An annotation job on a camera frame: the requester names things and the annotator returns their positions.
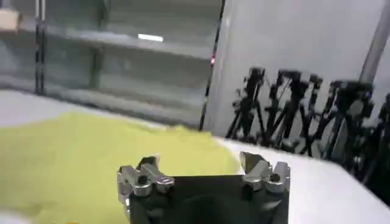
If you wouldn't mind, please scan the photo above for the black thin pole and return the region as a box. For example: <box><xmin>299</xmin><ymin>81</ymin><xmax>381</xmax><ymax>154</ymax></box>
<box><xmin>198</xmin><ymin>0</ymin><xmax>227</xmax><ymax>131</ymax></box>

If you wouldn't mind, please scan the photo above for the grey metal shelf rack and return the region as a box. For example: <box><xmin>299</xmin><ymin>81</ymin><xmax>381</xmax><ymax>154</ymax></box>
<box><xmin>0</xmin><ymin>0</ymin><xmax>225</xmax><ymax>128</ymax></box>

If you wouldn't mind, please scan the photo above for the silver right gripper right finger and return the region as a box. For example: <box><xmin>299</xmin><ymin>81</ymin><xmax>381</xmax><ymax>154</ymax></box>
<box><xmin>239</xmin><ymin>151</ymin><xmax>291</xmax><ymax>194</ymax></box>

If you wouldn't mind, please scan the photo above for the grey metal pole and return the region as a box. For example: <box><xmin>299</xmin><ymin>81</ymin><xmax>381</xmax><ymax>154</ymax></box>
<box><xmin>358</xmin><ymin>0</ymin><xmax>390</xmax><ymax>85</ymax></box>

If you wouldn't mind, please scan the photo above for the yellow cloth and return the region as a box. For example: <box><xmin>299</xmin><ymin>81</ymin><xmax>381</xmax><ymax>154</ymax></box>
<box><xmin>0</xmin><ymin>111</ymin><xmax>241</xmax><ymax>224</ymax></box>

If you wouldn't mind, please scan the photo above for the cardboard box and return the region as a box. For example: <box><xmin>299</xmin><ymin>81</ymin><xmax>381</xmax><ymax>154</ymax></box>
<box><xmin>0</xmin><ymin>8</ymin><xmax>22</xmax><ymax>31</ymax></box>

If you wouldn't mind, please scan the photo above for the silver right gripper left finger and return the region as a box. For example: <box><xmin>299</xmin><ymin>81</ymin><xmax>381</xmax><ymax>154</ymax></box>
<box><xmin>116</xmin><ymin>154</ymin><xmax>176</xmax><ymax>204</ymax></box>

